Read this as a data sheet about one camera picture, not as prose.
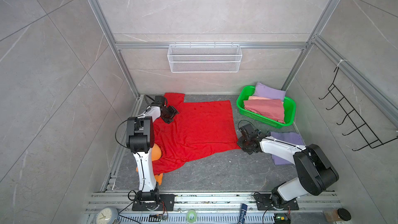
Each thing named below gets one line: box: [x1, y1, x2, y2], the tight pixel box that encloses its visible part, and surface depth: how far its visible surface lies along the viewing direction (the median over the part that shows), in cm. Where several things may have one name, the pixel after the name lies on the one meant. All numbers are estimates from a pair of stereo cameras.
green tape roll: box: [186, 209, 197, 223], surface depth 71 cm
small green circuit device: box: [273, 213, 291, 224], surface depth 72 cm
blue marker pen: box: [238, 203, 248, 224], surface depth 70 cm
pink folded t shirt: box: [243, 95, 286, 124], surface depth 101 cm
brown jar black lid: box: [323, 207, 352, 222], surface depth 65 cm
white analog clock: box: [95, 206, 119, 224], surface depth 68 cm
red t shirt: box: [152, 92, 241, 175], surface depth 97 cm
